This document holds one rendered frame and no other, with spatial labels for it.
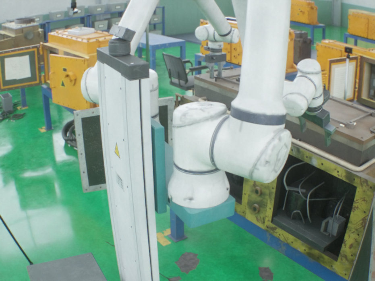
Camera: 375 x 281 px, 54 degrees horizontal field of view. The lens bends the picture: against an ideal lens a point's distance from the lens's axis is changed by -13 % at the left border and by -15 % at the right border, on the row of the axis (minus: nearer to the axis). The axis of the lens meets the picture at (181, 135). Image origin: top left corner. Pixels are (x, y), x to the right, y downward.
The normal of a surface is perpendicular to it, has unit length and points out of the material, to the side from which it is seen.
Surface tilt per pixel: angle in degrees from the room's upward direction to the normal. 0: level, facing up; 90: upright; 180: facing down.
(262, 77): 81
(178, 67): 106
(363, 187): 90
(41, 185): 0
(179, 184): 71
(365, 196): 90
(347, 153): 90
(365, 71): 90
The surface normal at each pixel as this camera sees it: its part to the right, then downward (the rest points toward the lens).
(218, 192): 0.56, -0.06
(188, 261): -0.01, -0.92
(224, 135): -0.48, -0.35
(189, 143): -0.62, 0.30
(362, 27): -0.80, 0.24
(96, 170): 0.37, 0.36
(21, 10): 0.60, 0.31
